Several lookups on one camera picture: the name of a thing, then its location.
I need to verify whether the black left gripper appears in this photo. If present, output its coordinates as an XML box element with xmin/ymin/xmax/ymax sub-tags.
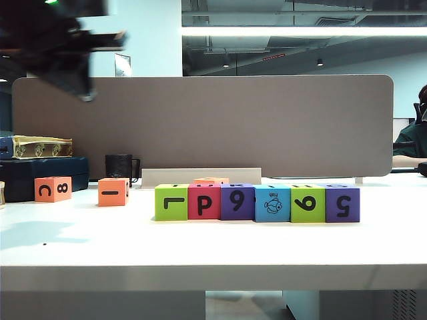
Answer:
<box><xmin>0</xmin><ymin>16</ymin><xmax>98</xmax><ymax>103</ymax></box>

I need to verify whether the orange foam block B C 8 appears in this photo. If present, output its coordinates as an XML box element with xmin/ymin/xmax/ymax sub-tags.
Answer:
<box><xmin>34</xmin><ymin>176</ymin><xmax>73</xmax><ymax>203</ymax></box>

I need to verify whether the orange foam block Q 7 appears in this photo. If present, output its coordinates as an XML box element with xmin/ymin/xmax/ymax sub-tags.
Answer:
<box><xmin>97</xmin><ymin>177</ymin><xmax>131</xmax><ymax>207</ymax></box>

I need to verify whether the green foam block T key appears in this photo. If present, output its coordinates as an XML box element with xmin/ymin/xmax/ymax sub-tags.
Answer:
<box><xmin>154</xmin><ymin>183</ymin><xmax>189</xmax><ymax>221</ymax></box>

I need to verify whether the orange foam block xylophone F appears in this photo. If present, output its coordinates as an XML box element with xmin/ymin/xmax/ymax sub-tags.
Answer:
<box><xmin>193</xmin><ymin>177</ymin><xmax>230</xmax><ymax>185</ymax></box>

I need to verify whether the red foam block Z P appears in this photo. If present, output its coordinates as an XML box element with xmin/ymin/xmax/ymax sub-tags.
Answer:
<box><xmin>187</xmin><ymin>183</ymin><xmax>222</xmax><ymax>221</ymax></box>

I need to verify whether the purple foam block 9 D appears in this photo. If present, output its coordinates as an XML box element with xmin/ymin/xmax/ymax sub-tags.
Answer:
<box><xmin>220</xmin><ymin>183</ymin><xmax>256</xmax><ymax>221</ymax></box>

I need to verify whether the gold patterned block box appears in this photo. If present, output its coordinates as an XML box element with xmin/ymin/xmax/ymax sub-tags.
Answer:
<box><xmin>12</xmin><ymin>135</ymin><xmax>73</xmax><ymax>159</ymax></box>

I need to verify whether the small blue box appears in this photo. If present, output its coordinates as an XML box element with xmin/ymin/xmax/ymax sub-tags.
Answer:
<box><xmin>0</xmin><ymin>136</ymin><xmax>15</xmax><ymax>159</ymax></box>

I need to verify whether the black mug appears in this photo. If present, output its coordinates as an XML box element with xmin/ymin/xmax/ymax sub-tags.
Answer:
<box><xmin>105</xmin><ymin>153</ymin><xmax>141</xmax><ymax>188</ymax></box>

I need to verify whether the dark blue case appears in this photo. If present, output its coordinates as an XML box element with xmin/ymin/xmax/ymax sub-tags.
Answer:
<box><xmin>0</xmin><ymin>156</ymin><xmax>90</xmax><ymax>203</ymax></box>

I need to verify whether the beige partition base bar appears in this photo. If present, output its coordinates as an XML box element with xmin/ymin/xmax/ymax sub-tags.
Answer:
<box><xmin>141</xmin><ymin>167</ymin><xmax>262</xmax><ymax>189</ymax></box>

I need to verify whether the brown desk partition panel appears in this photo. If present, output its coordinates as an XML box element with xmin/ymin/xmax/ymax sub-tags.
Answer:
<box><xmin>12</xmin><ymin>74</ymin><xmax>394</xmax><ymax>178</ymax></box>

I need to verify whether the blue foam block fish I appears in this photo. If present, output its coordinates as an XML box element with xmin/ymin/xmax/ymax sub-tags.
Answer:
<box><xmin>254</xmin><ymin>185</ymin><xmax>292</xmax><ymax>223</ymax></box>

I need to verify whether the white ceiling light strip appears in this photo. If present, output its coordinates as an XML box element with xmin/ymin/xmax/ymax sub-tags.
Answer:
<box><xmin>180</xmin><ymin>25</ymin><xmax>427</xmax><ymax>37</ymax></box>

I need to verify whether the green foam block N 9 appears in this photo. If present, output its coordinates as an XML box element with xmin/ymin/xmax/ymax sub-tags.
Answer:
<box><xmin>290</xmin><ymin>184</ymin><xmax>326</xmax><ymax>223</ymax></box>

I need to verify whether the purple foam block G 5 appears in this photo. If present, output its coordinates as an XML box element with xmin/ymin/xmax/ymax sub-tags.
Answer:
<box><xmin>324</xmin><ymin>184</ymin><xmax>361</xmax><ymax>223</ymax></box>

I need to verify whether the seated person dark green top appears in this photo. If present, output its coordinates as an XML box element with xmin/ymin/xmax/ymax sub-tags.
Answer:
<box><xmin>392</xmin><ymin>83</ymin><xmax>427</xmax><ymax>167</ymax></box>

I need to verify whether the white wall sign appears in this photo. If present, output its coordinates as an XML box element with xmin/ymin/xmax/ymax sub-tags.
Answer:
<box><xmin>113</xmin><ymin>52</ymin><xmax>132</xmax><ymax>78</ymax></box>

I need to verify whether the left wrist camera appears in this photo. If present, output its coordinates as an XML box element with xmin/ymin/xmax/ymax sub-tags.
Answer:
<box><xmin>91</xmin><ymin>30</ymin><xmax>129</xmax><ymax>51</ymax></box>

